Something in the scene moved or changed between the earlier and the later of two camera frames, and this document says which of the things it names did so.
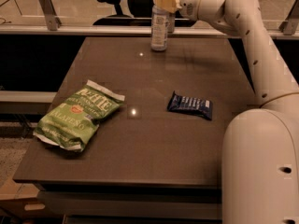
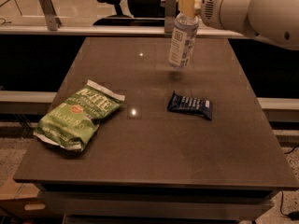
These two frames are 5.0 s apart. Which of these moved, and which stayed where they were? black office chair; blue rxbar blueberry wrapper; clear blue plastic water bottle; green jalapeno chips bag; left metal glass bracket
Moved: clear blue plastic water bottle
Stayed: blue rxbar blueberry wrapper; left metal glass bracket; black office chair; green jalapeno chips bag
